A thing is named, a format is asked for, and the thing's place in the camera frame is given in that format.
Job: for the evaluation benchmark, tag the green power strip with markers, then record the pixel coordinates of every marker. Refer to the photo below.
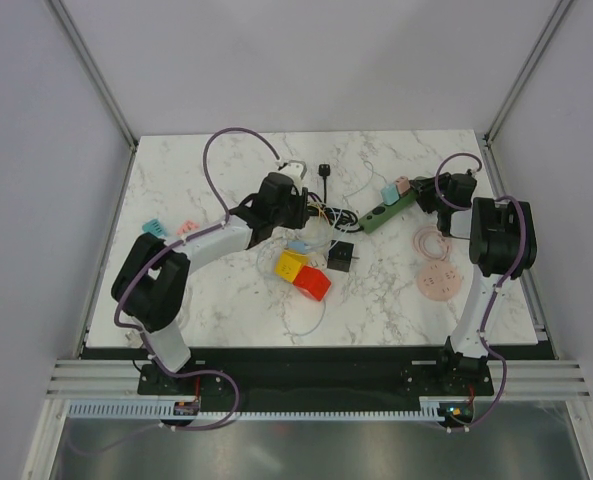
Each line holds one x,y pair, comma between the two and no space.
381,214

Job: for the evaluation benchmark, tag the yellow cube plug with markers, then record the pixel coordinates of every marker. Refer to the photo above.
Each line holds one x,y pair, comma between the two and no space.
289,264

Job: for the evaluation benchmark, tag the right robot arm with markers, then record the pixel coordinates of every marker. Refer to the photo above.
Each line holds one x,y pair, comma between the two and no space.
501,246

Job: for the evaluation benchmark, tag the blue plug adapter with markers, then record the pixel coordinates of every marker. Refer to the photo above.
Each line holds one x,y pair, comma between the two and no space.
298,246

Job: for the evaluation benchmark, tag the white plug adapter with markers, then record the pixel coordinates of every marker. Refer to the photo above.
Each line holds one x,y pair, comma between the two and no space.
317,260

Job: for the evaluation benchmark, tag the pink cube socket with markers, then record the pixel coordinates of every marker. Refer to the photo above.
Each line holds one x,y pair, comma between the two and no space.
187,227

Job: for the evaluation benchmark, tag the red cube socket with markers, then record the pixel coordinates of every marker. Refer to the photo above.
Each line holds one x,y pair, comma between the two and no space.
312,283

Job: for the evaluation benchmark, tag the teal plug adapter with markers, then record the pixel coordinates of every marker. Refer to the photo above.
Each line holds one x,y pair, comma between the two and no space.
390,194

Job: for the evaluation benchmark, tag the teal power strip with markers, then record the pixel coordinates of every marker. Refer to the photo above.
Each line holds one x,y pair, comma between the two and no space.
154,227

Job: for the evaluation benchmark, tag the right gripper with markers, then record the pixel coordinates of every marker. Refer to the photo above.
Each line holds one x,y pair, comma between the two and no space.
425,188

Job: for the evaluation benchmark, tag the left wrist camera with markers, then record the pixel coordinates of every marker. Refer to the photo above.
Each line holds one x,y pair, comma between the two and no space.
295,169

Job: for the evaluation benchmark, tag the white cable duct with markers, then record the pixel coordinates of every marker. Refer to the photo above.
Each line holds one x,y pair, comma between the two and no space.
177,410

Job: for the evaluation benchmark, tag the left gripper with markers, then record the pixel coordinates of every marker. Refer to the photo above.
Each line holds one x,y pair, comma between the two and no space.
299,198

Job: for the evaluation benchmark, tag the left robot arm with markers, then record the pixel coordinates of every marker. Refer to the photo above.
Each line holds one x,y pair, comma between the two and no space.
150,286

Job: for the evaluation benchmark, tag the pink plug adapter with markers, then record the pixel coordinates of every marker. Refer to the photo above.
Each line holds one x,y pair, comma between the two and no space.
402,184

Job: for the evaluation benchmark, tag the black cube adapter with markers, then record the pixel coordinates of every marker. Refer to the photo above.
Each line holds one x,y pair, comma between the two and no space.
341,256

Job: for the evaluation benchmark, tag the pink round socket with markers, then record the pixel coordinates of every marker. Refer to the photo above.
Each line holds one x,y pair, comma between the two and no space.
439,281

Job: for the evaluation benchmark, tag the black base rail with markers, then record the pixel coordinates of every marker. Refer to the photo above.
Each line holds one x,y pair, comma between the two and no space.
318,379

